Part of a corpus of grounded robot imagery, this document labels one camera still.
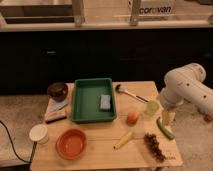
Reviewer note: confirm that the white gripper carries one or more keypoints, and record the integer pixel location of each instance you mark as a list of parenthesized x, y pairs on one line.
[(168, 116)]

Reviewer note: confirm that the yellow banana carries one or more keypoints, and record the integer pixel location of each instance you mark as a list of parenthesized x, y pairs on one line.
[(125, 139)]

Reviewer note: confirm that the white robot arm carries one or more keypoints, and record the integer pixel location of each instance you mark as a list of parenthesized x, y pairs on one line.
[(186, 83)]

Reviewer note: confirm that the red bowl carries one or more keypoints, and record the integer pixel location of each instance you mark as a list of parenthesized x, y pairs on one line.
[(71, 144)]

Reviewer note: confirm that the dark brown bowl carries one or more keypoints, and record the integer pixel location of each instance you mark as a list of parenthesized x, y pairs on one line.
[(58, 91)]

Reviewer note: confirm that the green cucumber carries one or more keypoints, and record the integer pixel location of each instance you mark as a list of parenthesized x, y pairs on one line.
[(166, 132)]

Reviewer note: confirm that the green plastic cup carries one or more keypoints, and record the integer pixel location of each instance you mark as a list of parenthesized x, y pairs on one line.
[(151, 108)]

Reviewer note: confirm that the brown grape bunch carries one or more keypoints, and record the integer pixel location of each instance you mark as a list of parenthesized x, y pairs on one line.
[(153, 146)]

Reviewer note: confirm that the orange peach fruit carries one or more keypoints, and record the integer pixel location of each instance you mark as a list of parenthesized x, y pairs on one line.
[(132, 118)]

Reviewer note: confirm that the dish brush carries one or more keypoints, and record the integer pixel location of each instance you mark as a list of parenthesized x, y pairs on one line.
[(121, 89)]

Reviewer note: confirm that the blue grey sponge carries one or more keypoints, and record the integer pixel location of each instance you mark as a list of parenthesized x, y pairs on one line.
[(105, 102)]

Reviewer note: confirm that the green plastic tray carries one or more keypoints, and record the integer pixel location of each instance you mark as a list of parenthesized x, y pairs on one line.
[(86, 101)]

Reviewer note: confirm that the wooden block eraser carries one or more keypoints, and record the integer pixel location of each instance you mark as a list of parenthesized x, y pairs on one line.
[(54, 116)]

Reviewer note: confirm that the caravan cardboard box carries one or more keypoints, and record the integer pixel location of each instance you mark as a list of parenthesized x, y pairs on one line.
[(156, 7)]

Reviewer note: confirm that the white cloth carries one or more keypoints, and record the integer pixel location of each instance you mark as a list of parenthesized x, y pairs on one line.
[(55, 106)]

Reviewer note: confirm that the white paper cup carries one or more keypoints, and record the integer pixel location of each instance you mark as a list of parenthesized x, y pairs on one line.
[(39, 134)]

